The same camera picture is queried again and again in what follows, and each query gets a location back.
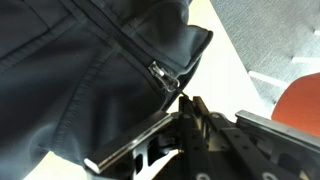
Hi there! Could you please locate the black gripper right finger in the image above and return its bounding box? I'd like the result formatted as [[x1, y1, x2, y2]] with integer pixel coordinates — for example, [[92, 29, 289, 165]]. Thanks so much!
[[192, 95, 320, 180]]

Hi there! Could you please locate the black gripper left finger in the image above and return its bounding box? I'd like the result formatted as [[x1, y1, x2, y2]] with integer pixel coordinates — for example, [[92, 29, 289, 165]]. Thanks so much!
[[83, 95, 209, 180]]

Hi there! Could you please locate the silver zip slider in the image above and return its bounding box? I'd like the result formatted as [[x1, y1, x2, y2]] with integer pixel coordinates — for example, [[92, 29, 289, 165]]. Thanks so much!
[[147, 60, 188, 98]]

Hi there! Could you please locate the black zip jersey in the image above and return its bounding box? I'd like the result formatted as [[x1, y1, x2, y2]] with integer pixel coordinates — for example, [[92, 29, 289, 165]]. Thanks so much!
[[0, 0, 214, 168]]

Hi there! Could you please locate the orange office chair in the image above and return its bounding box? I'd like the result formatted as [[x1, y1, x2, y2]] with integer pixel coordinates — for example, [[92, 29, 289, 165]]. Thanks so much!
[[271, 72, 320, 138]]

